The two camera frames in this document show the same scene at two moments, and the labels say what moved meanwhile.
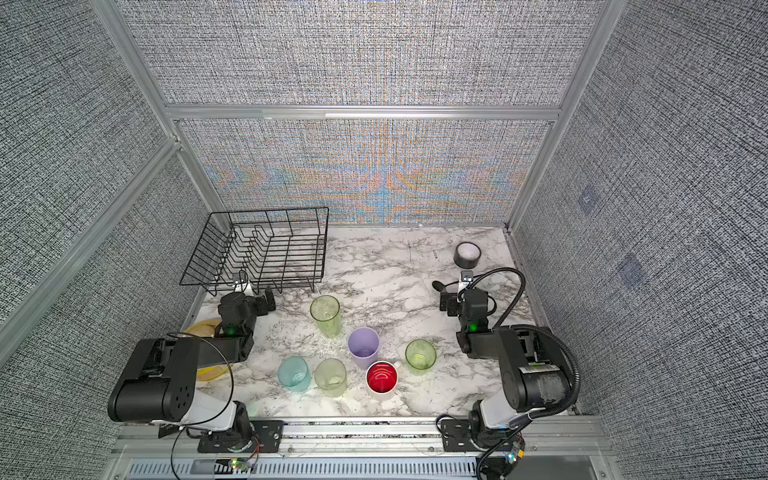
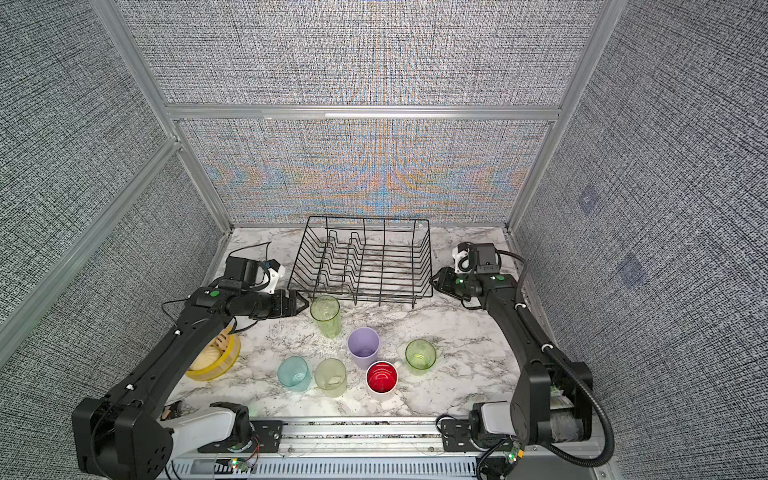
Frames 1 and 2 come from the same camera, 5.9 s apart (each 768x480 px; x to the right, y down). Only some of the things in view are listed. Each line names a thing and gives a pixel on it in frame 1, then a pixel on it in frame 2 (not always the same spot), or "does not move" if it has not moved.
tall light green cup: [326, 311] does not move
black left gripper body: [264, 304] to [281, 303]
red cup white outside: [381, 380] does not move
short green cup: [420, 356] does not move
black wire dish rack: [261, 249] to [360, 257]
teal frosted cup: [293, 373] does not move
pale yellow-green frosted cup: [330, 377] does not move
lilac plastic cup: [364, 344] does not move
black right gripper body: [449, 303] to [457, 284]
